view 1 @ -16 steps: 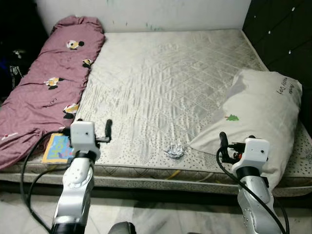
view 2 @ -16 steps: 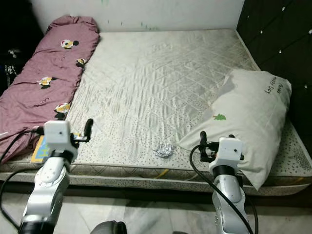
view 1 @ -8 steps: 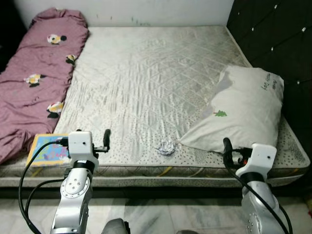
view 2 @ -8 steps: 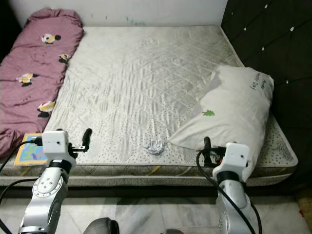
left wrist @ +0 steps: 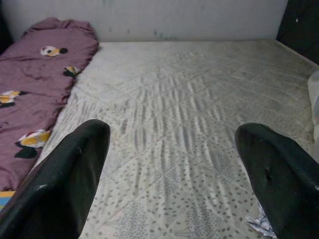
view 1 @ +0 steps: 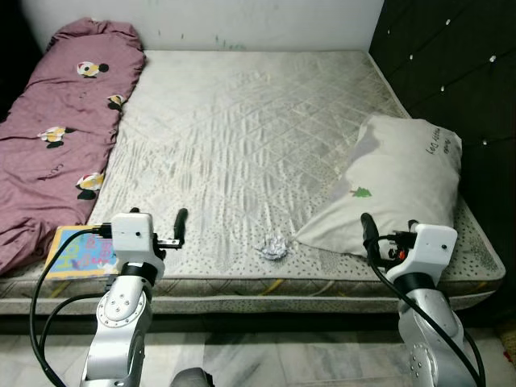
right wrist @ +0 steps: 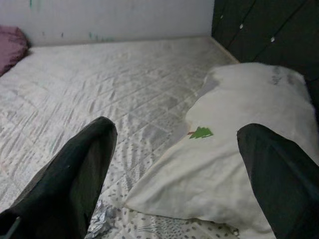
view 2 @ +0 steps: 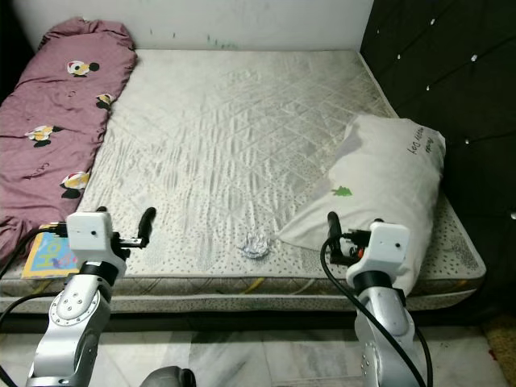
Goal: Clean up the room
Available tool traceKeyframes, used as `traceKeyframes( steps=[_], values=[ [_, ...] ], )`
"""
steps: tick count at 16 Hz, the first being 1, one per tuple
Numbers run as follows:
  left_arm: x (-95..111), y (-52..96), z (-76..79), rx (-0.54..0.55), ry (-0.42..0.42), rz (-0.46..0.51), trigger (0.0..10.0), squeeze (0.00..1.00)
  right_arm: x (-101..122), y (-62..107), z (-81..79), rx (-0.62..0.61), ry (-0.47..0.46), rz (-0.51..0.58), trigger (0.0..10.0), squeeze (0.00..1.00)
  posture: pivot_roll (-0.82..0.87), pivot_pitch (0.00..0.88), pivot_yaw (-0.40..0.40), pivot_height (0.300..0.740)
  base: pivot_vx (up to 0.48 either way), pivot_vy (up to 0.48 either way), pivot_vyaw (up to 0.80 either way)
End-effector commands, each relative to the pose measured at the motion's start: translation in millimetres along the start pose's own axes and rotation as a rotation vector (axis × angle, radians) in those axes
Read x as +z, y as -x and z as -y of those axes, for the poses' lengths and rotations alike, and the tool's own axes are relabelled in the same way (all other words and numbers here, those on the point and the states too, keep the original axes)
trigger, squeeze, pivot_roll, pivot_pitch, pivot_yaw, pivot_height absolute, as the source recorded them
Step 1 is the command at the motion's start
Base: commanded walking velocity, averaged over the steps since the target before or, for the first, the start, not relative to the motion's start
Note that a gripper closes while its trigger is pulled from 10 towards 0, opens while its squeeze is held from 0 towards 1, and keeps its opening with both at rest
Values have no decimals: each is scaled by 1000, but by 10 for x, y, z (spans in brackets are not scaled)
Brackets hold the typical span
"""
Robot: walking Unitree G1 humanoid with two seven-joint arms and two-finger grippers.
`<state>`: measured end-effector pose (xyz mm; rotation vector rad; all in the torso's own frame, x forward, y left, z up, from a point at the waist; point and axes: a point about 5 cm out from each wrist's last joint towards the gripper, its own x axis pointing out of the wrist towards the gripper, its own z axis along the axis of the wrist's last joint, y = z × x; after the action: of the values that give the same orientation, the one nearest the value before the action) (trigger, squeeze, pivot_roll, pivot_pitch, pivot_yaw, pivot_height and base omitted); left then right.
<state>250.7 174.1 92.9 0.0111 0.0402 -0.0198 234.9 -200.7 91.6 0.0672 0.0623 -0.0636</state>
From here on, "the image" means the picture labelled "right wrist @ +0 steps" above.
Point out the white pillow green tree print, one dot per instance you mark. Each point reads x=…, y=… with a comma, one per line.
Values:
x=211, y=169

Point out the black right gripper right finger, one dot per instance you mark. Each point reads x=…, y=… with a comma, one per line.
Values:
x=286, y=184

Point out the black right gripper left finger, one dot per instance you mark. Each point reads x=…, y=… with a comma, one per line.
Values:
x=64, y=179

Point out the white quilted mattress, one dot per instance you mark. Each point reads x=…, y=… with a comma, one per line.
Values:
x=99, y=82

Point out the crumpled silver foil wrapper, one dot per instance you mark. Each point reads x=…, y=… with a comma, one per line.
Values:
x=101, y=221

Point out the dark tufted headboard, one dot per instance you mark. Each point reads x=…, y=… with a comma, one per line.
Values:
x=274, y=30

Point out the purple blanket with cartoon prints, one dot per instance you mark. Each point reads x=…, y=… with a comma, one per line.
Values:
x=11, y=47

